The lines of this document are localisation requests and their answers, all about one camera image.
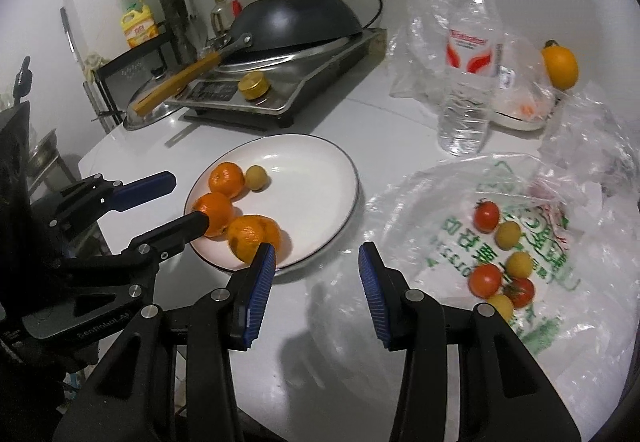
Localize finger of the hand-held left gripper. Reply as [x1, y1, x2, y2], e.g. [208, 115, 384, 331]
[47, 171, 177, 239]
[52, 212, 211, 303]

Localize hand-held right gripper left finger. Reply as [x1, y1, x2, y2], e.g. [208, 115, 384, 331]
[50, 242, 278, 442]

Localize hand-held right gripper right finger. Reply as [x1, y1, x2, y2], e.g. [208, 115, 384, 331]
[358, 242, 593, 442]

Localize mandarin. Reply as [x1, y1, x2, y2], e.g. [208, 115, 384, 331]
[227, 216, 282, 265]
[191, 192, 236, 237]
[207, 162, 247, 197]

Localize yellow cherry tomato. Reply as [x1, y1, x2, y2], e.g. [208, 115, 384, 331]
[505, 252, 533, 280]
[487, 294, 515, 320]
[244, 165, 271, 193]
[495, 221, 521, 250]

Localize green printed plastic bag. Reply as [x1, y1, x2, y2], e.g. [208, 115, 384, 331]
[307, 152, 640, 423]

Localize white plate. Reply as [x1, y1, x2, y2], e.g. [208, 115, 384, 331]
[183, 134, 361, 271]

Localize red cherry tomato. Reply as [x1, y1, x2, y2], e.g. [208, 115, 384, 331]
[468, 263, 503, 299]
[502, 277, 536, 309]
[472, 199, 501, 233]

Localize steel pot lid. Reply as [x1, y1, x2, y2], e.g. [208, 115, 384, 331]
[123, 66, 201, 131]

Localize steel bowl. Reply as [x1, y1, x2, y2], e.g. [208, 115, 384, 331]
[27, 129, 61, 175]

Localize pale rag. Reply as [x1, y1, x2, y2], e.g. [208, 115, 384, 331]
[82, 52, 106, 82]

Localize black metal rack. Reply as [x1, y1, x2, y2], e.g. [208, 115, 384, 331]
[95, 19, 173, 133]

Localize brass cooker knob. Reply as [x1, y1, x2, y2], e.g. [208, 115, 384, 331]
[237, 72, 269, 100]

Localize yellow detergent bottle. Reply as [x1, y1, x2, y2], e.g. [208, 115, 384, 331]
[120, 0, 160, 49]

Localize steel induction cooker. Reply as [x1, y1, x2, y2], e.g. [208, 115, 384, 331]
[177, 28, 388, 129]

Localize clear water bottle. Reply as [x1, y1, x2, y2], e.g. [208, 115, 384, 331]
[438, 0, 503, 157]

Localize black wok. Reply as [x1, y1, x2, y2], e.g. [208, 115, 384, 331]
[132, 0, 364, 117]

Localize crumpled clear plastic bag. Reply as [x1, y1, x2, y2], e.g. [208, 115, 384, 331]
[537, 82, 640, 203]

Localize large orange with stem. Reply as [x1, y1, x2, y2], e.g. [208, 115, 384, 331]
[542, 40, 579, 90]

